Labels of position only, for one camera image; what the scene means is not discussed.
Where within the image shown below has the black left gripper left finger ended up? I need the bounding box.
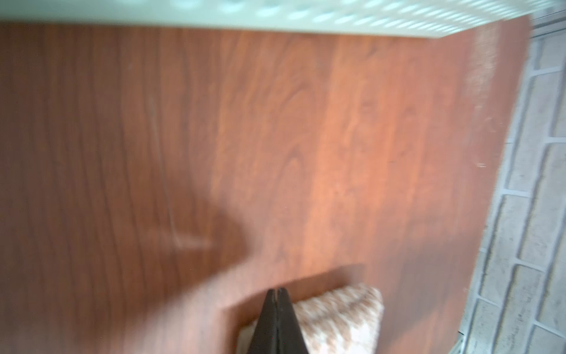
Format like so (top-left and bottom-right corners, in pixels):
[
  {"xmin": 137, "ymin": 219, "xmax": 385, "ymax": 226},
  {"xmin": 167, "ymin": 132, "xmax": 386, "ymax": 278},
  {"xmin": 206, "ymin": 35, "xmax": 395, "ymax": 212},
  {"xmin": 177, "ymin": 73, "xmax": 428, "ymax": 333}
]
[{"xmin": 247, "ymin": 289, "xmax": 278, "ymax": 354}]

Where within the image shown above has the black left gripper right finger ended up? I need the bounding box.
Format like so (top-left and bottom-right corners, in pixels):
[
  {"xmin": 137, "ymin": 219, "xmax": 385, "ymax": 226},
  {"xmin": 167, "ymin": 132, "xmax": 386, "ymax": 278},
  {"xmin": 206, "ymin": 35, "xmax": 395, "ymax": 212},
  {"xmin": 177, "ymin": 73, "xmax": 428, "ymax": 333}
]
[{"xmin": 277, "ymin": 288, "xmax": 309, "ymax": 354}]

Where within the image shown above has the pink striped square dishcloth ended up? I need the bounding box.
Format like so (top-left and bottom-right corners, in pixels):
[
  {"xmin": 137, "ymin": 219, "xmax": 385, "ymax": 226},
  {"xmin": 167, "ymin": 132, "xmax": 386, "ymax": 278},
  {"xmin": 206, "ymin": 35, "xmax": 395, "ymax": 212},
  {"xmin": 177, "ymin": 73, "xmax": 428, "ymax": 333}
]
[{"xmin": 236, "ymin": 284, "xmax": 385, "ymax": 353}]

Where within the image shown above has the mint green perforated basket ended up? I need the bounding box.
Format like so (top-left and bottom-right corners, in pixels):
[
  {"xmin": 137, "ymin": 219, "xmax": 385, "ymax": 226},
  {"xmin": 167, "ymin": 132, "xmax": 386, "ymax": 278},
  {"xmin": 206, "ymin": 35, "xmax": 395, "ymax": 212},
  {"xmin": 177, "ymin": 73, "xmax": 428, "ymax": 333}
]
[{"xmin": 1, "ymin": 0, "xmax": 557, "ymax": 38}]

